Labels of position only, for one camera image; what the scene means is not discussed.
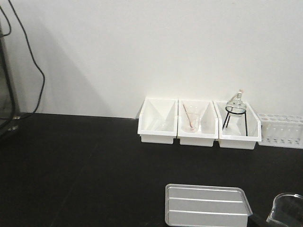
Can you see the silver metal tray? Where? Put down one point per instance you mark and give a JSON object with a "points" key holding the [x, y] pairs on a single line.
{"points": [[205, 206]]}

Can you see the middle white storage bin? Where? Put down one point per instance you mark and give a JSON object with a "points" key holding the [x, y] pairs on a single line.
{"points": [[208, 127]]}

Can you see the right white storage bin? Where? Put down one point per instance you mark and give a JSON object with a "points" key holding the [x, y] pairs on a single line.
{"points": [[237, 132]]}

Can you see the clear glass beaker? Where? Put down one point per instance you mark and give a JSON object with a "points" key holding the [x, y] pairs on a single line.
{"points": [[287, 211]]}

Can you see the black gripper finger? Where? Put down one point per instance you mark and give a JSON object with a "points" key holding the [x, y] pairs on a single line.
{"points": [[256, 221]]}

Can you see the white test tube rack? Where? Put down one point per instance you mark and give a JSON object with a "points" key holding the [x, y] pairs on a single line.
{"points": [[278, 130]]}

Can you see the round glass flask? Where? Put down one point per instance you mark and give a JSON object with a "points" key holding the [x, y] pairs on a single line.
{"points": [[235, 106]]}

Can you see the left white storage bin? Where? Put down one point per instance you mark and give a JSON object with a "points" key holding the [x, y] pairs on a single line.
{"points": [[158, 121]]}

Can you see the white storage bin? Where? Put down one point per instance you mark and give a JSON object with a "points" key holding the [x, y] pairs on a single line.
{"points": [[208, 127], [237, 132], [158, 121]]}

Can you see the glass beaker in bin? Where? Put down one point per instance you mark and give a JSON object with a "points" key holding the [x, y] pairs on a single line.
{"points": [[194, 115]]}

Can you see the pink stirring rod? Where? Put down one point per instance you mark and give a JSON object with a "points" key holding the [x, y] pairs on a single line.
{"points": [[190, 123]]}

